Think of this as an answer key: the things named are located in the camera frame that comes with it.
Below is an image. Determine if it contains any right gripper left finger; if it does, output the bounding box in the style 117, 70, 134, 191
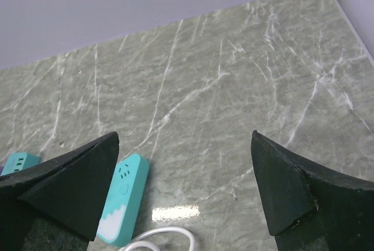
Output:
1, 131, 119, 250

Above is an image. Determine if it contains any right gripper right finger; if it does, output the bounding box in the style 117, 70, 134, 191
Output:
251, 131, 373, 250

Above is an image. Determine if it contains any teal triangular power strip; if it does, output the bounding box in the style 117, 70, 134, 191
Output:
97, 154, 150, 247

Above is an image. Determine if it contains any white coiled cord with plug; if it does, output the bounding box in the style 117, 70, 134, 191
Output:
118, 226, 197, 251

